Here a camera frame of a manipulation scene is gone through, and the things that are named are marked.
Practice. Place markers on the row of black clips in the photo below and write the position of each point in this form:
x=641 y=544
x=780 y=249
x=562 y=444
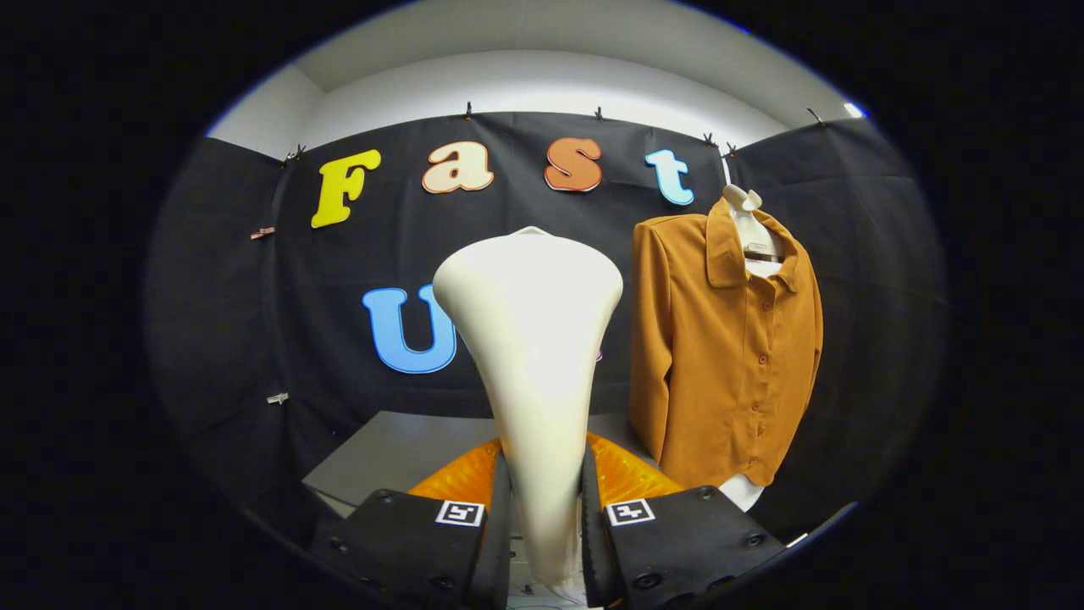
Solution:
x=467 y=110

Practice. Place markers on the silver clip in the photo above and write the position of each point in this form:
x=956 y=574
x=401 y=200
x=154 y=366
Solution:
x=277 y=397

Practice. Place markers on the grey cabinet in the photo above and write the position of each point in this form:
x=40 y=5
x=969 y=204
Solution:
x=398 y=449

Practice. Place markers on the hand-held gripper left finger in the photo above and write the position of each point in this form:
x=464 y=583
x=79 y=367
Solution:
x=406 y=546

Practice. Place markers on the small ceiling light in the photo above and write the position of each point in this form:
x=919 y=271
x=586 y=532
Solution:
x=854 y=110

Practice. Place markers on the pink clip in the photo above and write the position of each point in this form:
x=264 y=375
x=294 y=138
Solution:
x=262 y=232

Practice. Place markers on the white garment hanger form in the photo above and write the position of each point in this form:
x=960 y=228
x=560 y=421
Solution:
x=749 y=233

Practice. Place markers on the orange button-up shirt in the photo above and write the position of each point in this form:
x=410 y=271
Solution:
x=720 y=381

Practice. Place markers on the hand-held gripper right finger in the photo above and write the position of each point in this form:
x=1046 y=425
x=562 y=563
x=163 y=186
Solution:
x=686 y=546

